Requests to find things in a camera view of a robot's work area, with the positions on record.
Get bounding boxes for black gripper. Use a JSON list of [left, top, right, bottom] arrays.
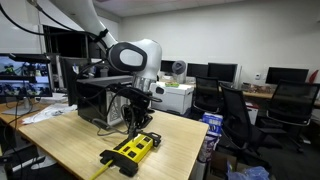
[[121, 99, 155, 132]]

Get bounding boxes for gray power cord with plug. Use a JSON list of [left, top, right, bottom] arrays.
[[90, 103, 140, 140]]

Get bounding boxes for yellow black power strip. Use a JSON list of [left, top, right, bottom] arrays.
[[99, 131, 163, 178]]

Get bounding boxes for white cardboard box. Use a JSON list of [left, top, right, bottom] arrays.
[[149, 82, 195, 116]]

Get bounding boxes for small green object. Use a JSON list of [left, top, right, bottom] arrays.
[[164, 81, 180, 89]]

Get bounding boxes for black computer tower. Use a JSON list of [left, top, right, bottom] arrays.
[[75, 75, 134, 128]]

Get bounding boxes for black desktop monitor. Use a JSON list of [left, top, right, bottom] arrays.
[[160, 59, 176, 74], [186, 63, 210, 78], [207, 62, 239, 84]]

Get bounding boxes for gray round device on stand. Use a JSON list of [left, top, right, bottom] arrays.
[[171, 60, 188, 84]]

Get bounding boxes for black mesh office chair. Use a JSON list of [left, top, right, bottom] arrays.
[[192, 75, 223, 116], [265, 79, 320, 154], [219, 83, 275, 168]]

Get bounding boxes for blue white carton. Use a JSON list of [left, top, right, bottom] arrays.
[[201, 112, 224, 136], [198, 133, 219, 164]]

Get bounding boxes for black monitor back side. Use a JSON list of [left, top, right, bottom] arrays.
[[59, 56, 89, 107]]

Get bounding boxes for brown cardboard box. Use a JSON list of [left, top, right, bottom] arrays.
[[206, 151, 238, 180]]

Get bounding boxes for white paper sheets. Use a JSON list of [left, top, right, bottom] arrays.
[[21, 103, 78, 125]]

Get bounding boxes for white red box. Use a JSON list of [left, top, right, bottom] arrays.
[[244, 101, 260, 126]]

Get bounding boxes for blue plastic bag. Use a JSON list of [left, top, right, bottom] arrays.
[[226, 162, 270, 180]]

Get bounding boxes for brown clutter pile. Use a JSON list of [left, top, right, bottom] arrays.
[[248, 83, 274, 95]]

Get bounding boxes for black monitor beside red object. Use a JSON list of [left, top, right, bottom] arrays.
[[265, 67, 310, 86]]

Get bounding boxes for yellow power strip cable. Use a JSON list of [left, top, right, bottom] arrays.
[[89, 159, 116, 180]]

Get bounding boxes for black camera cable loop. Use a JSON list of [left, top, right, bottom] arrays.
[[73, 59, 129, 128]]

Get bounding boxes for wooden wall desk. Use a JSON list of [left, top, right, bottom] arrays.
[[242, 90, 320, 108]]

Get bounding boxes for monitor showing camera feeds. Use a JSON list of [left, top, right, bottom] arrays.
[[0, 53, 54, 116]]

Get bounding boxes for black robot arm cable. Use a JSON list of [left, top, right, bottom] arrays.
[[0, 3, 110, 43]]

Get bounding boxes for red object by wall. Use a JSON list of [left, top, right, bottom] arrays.
[[308, 69, 320, 85]]

